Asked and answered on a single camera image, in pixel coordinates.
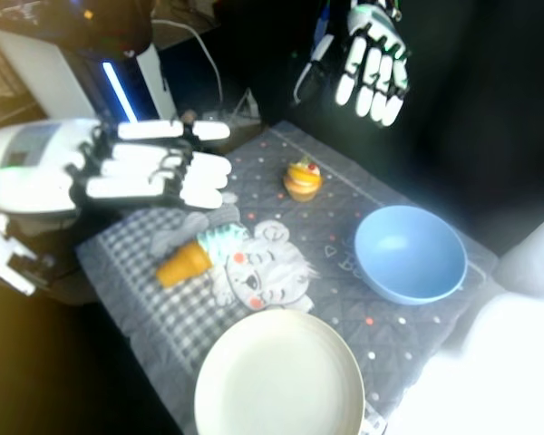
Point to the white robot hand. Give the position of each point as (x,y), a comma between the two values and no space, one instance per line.
(378,54)
(32,172)

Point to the toy orange cupcake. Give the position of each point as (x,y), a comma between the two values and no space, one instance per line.
(303,181)

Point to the toy ice cream cone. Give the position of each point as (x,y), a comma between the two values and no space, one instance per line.
(186,263)

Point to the blue bowl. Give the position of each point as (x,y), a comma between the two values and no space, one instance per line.
(410,254)

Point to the cream round plate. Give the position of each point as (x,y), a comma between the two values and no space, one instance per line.
(276,376)

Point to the grey quilt with bear print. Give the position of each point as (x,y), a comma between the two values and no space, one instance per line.
(172,317)

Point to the white tower with blue light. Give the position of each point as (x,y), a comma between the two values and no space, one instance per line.
(63,81)

